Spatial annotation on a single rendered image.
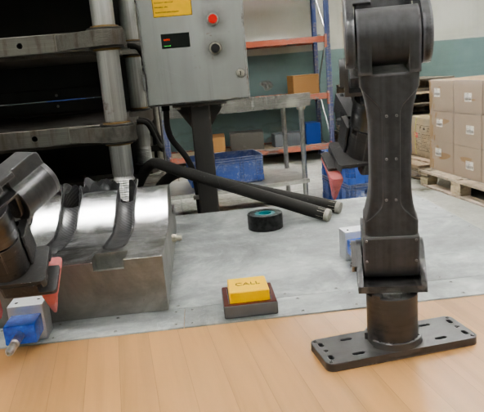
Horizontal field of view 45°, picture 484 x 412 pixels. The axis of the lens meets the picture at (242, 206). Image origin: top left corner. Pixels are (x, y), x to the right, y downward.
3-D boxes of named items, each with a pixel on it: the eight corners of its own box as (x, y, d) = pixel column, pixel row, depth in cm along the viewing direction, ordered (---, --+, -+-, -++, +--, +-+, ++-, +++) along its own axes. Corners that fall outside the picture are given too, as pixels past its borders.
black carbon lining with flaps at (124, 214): (128, 260, 96) (121, 203, 94) (28, 270, 95) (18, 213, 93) (145, 211, 130) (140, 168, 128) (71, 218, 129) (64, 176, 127)
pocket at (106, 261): (127, 282, 90) (124, 259, 90) (93, 285, 90) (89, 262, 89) (131, 272, 95) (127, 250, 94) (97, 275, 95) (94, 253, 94)
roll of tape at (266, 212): (261, 234, 129) (259, 219, 128) (241, 227, 136) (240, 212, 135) (290, 226, 133) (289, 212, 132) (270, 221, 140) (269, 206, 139)
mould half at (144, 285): (168, 310, 92) (159, 226, 89) (-2, 329, 90) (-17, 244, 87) (177, 228, 141) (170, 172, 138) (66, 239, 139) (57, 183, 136)
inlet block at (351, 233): (393, 274, 99) (392, 243, 98) (365, 278, 98) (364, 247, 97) (365, 252, 112) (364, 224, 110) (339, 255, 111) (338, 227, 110)
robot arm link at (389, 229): (361, 262, 79) (353, 6, 66) (413, 261, 78) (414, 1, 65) (364, 286, 73) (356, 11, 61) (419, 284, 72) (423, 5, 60)
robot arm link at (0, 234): (4, 217, 79) (-12, 177, 75) (36, 230, 77) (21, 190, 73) (-35, 250, 75) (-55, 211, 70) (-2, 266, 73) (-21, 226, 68)
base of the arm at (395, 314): (305, 289, 75) (324, 311, 68) (448, 266, 78) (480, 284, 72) (309, 347, 76) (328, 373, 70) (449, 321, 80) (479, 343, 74)
